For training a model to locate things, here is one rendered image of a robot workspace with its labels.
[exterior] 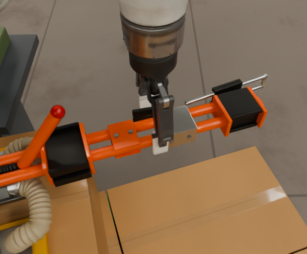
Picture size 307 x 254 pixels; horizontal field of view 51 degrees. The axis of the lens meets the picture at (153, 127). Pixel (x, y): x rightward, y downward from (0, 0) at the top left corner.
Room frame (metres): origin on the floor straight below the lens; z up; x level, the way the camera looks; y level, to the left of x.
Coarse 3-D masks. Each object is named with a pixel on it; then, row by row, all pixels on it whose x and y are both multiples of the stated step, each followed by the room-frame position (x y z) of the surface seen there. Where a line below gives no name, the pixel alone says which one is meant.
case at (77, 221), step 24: (0, 144) 0.45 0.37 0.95; (48, 192) 0.32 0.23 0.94; (72, 192) 0.32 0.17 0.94; (96, 192) 0.46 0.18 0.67; (0, 216) 0.27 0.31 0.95; (24, 216) 0.27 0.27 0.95; (72, 216) 0.27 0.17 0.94; (96, 216) 0.31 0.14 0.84; (48, 240) 0.22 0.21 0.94; (72, 240) 0.22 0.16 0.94; (96, 240) 0.22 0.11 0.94
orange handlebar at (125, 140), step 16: (192, 112) 0.43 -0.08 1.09; (208, 112) 0.44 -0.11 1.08; (112, 128) 0.38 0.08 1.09; (128, 128) 0.38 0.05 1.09; (144, 128) 0.39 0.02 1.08; (208, 128) 0.39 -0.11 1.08; (112, 144) 0.36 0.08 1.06; (128, 144) 0.35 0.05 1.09; (144, 144) 0.35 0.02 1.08; (0, 160) 0.32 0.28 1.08; (16, 160) 0.32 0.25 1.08; (96, 160) 0.32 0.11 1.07; (0, 176) 0.28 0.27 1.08; (16, 176) 0.28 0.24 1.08; (32, 176) 0.29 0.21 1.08
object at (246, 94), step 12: (216, 96) 0.46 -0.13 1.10; (228, 96) 0.46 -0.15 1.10; (240, 96) 0.46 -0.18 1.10; (252, 96) 0.46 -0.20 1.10; (216, 108) 0.44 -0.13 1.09; (228, 108) 0.42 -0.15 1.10; (240, 108) 0.42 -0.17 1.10; (252, 108) 0.42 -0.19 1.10; (264, 108) 0.42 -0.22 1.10; (228, 120) 0.39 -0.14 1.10; (240, 120) 0.41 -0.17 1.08; (252, 120) 0.42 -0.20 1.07; (228, 132) 0.39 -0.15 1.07
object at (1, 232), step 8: (8, 224) 0.24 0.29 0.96; (16, 224) 0.24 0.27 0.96; (0, 232) 0.23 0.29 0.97; (8, 232) 0.23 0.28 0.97; (0, 240) 0.21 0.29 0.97; (40, 240) 0.21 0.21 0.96; (0, 248) 0.20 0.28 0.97; (32, 248) 0.20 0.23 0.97; (40, 248) 0.20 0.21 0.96; (48, 248) 0.20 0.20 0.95
